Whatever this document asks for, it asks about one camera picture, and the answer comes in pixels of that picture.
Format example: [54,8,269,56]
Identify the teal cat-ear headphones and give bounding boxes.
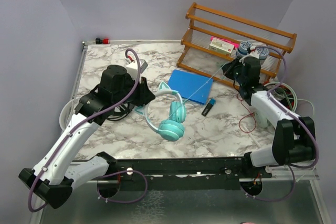
[134,81,186,142]

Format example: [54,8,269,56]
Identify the black blue marker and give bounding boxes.
[202,99,216,116]

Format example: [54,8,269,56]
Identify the white over-ear headphones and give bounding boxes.
[59,98,79,131]

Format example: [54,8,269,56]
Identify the red black headphones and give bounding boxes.
[275,86,294,108]

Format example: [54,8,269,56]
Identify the red black connector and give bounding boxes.
[95,38,109,45]

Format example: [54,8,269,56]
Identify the green headphones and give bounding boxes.
[254,83,315,128]

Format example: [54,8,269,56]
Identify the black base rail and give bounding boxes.
[96,157,272,191]

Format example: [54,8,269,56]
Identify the white stick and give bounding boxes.
[240,125,261,148]

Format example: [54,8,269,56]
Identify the right blue-lid jar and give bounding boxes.
[256,46,269,65]

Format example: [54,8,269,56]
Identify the blue notebook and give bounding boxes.
[168,69,213,105]

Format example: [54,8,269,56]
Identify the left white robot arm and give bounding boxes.
[18,65,155,209]

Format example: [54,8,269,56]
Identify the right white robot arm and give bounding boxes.
[222,57,319,177]

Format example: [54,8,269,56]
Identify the blue-lid jar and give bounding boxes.
[256,46,269,65]
[236,40,253,59]

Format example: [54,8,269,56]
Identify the wooden shelf rack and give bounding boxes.
[176,3,297,83]

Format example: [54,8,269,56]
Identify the white green box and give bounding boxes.
[209,38,235,57]

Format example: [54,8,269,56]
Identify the black blue headphones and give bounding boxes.
[107,103,134,122]

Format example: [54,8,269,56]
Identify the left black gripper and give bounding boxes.
[113,74,156,106]

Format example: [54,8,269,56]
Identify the left blue-lid jar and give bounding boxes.
[236,40,253,59]

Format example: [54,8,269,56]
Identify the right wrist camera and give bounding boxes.
[239,46,259,63]

